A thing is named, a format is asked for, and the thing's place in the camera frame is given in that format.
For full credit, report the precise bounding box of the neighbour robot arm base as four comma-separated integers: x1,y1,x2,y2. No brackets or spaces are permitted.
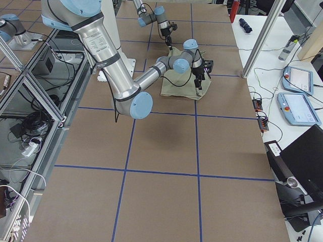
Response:
1,14,43,51

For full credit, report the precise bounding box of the blue teach pendant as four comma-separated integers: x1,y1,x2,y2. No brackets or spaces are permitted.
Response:
283,66,314,95
277,92,322,126

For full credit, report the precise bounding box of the white power strip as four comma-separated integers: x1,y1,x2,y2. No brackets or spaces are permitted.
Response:
21,141,39,157

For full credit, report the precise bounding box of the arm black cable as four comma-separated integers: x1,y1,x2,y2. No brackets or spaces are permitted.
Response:
161,49,206,88

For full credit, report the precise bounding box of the aluminium truss frame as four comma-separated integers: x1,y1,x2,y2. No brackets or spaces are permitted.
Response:
1,30,90,241

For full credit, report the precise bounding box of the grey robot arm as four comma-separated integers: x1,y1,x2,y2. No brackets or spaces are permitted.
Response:
41,1,213,119
133,0,178,50

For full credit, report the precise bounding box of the near blue teach pendant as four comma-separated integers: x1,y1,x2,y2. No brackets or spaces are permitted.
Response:
277,92,322,126

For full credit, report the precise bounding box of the orange terminal block far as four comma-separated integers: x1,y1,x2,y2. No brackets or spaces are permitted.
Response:
252,98,263,112

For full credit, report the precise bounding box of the olive green long-sleeve shirt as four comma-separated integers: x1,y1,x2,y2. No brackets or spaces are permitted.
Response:
160,47,211,100

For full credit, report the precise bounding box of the far blue teach pendant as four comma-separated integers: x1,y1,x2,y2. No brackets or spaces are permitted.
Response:
283,66,314,95

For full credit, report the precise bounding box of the black monitor with stand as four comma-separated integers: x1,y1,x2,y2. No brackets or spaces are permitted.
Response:
264,125,322,232

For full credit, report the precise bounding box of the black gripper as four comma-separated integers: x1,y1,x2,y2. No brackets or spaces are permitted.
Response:
160,22,178,50
192,59,213,90

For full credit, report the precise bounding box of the orange terminal block near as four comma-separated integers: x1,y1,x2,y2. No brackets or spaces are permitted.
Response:
257,116,269,133

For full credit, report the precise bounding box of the orange terminal block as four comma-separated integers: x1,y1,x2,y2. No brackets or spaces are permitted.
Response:
252,98,263,112
257,116,269,133

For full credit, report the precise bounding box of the grey electronics box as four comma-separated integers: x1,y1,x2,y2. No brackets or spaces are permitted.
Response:
31,50,61,75

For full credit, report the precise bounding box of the red cylinder tube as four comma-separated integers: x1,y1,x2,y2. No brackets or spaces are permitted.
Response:
229,0,240,23

